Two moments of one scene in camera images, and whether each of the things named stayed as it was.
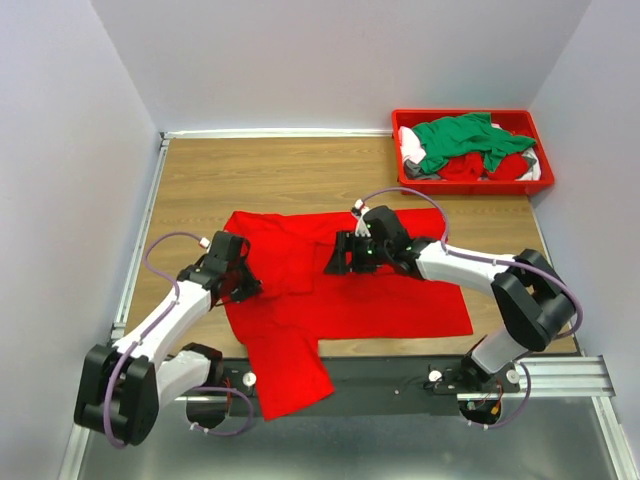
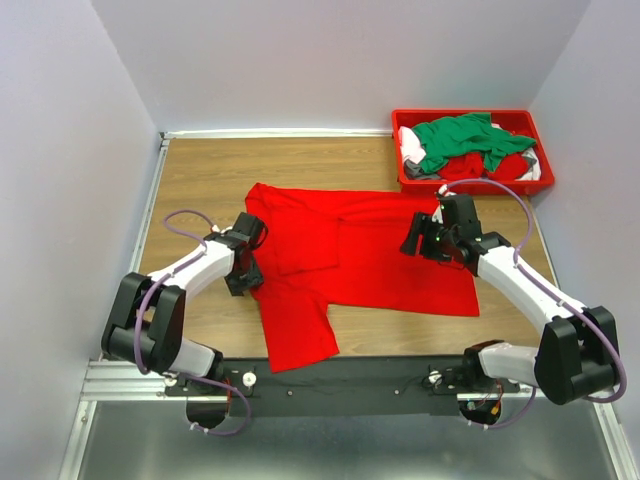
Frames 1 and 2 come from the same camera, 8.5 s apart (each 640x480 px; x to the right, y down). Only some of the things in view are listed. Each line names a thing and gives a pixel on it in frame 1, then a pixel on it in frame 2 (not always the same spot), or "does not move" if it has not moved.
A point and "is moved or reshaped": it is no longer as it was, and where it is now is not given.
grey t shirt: [414, 171] does not move
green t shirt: [464, 134] does not move
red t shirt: [298, 304] is moved or reshaped
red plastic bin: [468, 152] does not move
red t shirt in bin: [470, 167] does not move
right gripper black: [346, 241] to [422, 224]
